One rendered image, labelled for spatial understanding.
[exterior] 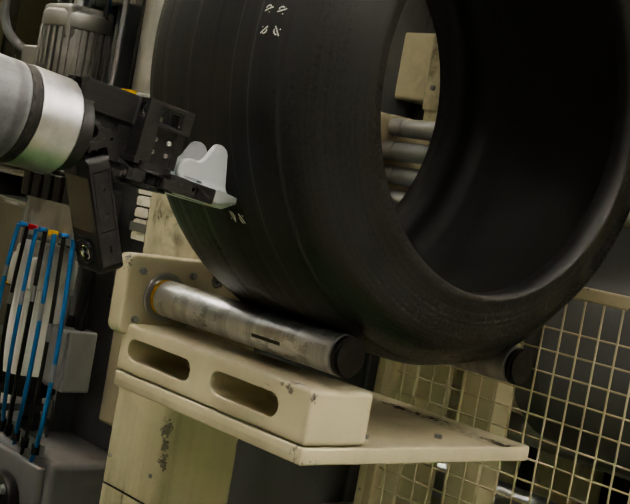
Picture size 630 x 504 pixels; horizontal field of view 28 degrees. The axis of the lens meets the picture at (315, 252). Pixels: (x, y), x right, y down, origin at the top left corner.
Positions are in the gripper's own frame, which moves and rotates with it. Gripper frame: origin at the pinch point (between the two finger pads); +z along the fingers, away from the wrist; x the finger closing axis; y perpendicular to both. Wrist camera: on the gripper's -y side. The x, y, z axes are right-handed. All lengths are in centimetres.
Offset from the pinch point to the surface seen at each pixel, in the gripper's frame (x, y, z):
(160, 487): 28, -36, 24
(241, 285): 7.0, -7.4, 10.9
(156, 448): 29.5, -31.0, 22.9
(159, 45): 12.4, 14.8, -4.4
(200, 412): 8.9, -22.4, 11.7
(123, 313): 25.8, -14.7, 9.7
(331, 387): -6.9, -15.1, 15.0
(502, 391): 23, -13, 80
